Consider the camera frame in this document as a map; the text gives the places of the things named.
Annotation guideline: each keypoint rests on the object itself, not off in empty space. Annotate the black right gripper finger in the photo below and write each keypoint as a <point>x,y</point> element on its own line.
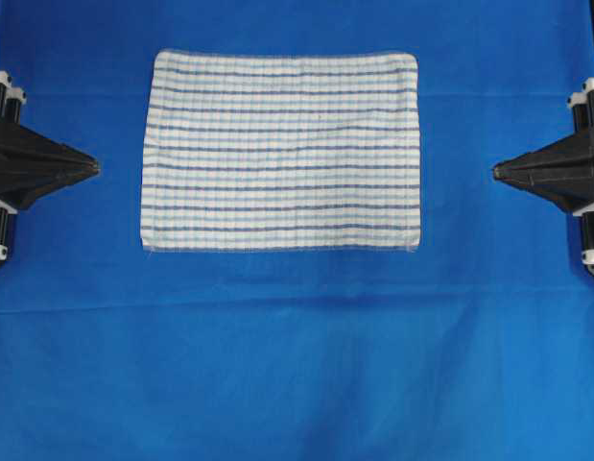
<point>575,150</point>
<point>569,195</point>

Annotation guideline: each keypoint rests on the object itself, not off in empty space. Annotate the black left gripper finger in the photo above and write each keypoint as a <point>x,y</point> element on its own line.
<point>19,142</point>
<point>20,191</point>

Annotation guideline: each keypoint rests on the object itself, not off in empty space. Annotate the blue white striped towel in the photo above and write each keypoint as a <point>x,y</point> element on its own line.
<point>281,153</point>

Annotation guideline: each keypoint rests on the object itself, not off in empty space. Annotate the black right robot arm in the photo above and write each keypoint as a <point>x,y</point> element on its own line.
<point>563,171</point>

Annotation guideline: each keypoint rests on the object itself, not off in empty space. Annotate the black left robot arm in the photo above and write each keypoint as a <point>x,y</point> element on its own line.
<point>31,165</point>

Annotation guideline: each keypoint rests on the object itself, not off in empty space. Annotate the blue tablecloth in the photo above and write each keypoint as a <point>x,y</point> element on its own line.
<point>478,345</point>

